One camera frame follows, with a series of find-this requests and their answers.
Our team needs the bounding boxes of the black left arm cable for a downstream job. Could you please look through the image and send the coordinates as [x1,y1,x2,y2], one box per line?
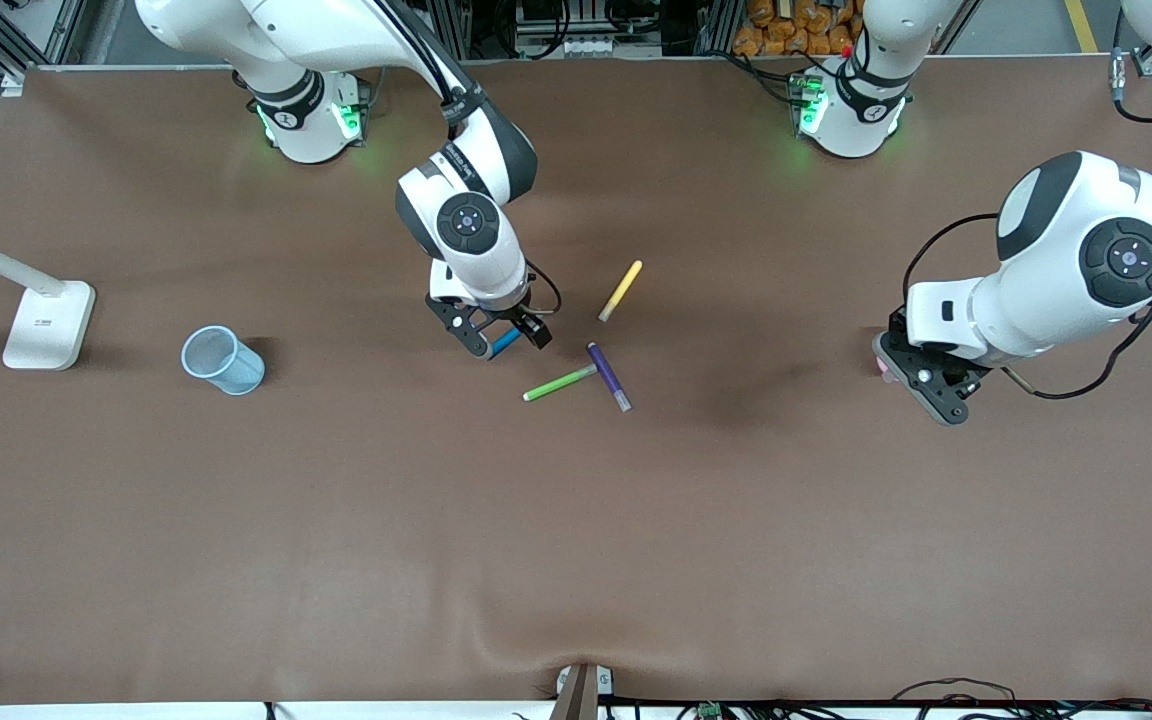
[898,40,1152,401]

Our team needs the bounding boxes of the orange snack packets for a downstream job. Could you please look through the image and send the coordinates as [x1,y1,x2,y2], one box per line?
[733,0,857,58]

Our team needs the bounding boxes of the aluminium frame post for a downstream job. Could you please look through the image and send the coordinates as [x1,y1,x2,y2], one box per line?
[441,0,472,61]
[701,0,737,56]

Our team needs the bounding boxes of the purple marker pen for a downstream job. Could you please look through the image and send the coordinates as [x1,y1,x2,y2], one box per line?
[587,342,633,414]

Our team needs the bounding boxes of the grey camera pole mount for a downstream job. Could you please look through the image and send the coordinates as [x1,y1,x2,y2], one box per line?
[549,662,615,720]

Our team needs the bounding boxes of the yellow marker pen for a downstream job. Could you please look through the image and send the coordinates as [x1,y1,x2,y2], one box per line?
[597,259,644,323]

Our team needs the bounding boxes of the green marker pen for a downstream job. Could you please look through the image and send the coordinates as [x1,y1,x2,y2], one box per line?
[522,364,599,403]

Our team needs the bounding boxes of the brown table cover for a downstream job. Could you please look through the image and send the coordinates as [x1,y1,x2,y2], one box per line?
[0,55,1152,706]

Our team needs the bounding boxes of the blue mesh cup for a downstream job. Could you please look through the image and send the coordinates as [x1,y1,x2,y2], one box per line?
[180,325,267,397]

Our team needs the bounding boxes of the white desk lamp stand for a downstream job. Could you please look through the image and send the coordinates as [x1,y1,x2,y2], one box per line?
[0,225,97,372]

